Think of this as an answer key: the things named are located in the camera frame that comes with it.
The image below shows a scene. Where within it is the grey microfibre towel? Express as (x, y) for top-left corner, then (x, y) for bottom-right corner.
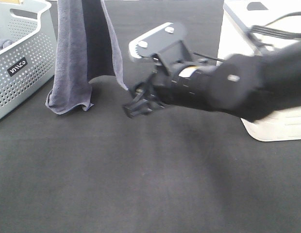
(46, 0), (128, 115)

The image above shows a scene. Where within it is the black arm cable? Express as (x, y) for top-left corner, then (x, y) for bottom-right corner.
(191, 11), (301, 61)

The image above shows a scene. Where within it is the white bin with grey lid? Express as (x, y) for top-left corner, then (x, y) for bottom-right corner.
(217, 0), (301, 141)

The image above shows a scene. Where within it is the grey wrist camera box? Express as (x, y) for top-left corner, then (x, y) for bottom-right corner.
(128, 22), (193, 75)

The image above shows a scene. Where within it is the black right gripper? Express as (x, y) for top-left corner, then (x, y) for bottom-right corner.
(122, 62), (214, 118)

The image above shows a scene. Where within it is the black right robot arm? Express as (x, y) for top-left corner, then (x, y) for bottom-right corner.
(123, 41), (301, 122)

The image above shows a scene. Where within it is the grey perforated laundry basket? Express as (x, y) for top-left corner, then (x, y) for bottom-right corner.
(0, 0), (57, 120)

